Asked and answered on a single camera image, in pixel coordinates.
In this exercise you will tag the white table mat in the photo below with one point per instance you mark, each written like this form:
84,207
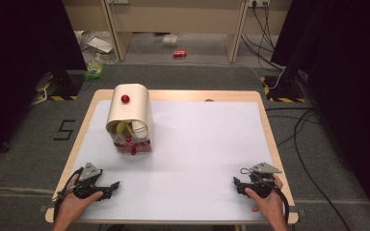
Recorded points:
189,160

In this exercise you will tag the white wall socket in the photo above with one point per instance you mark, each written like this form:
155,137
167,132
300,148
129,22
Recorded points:
258,2

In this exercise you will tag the white paper pile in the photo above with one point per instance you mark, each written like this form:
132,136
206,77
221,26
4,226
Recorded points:
99,44

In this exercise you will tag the red drink can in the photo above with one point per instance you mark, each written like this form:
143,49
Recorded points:
179,53

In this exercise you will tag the yellow green fruit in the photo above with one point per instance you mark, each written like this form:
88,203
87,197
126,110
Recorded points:
122,127

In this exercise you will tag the green plastic bag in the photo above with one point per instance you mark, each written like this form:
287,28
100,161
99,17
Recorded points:
93,69

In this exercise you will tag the beige wooden desk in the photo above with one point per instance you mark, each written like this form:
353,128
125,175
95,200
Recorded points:
176,19

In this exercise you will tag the person's right hand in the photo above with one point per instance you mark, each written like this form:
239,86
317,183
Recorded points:
271,205

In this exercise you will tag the black curtain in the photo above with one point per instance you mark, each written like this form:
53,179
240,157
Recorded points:
22,64
343,80

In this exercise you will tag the clear plastic packaging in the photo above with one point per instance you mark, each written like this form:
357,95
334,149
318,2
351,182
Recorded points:
170,39

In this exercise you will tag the cream roll-top storage box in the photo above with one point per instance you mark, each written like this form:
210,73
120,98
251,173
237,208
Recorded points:
130,115

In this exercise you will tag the person's left hand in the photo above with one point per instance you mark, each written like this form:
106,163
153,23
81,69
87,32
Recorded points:
74,205

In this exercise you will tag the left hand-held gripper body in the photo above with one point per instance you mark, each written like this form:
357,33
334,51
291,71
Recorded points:
89,173

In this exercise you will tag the white round item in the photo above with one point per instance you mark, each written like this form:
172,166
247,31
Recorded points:
140,128

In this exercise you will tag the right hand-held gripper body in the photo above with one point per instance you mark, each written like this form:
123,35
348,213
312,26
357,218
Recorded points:
261,179

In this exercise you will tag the black stand with hazard tape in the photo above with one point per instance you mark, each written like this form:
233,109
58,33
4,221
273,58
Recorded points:
285,86
65,85

